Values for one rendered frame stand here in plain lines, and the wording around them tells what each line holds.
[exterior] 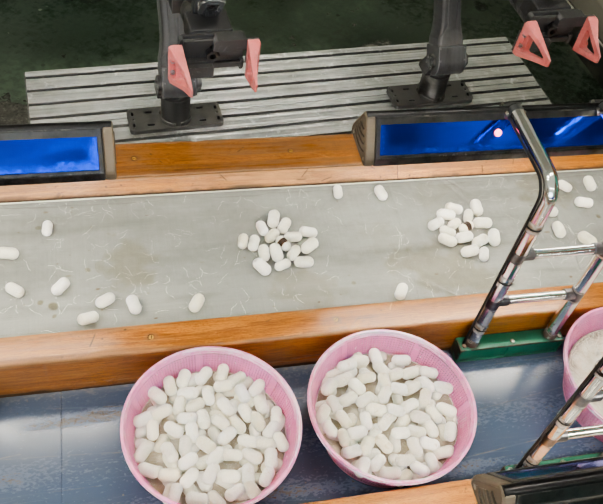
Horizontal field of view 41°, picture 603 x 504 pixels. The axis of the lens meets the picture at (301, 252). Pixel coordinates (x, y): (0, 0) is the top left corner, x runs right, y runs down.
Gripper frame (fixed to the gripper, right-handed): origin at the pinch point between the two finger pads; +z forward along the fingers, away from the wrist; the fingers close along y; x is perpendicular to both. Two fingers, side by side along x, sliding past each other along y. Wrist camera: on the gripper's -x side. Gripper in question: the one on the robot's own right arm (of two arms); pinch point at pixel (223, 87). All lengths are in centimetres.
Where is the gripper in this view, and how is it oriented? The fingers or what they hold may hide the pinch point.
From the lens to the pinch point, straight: 121.6
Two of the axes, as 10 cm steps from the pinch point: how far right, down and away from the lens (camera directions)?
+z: 2.7, 7.8, -5.7
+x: -1.3, 6.2, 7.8
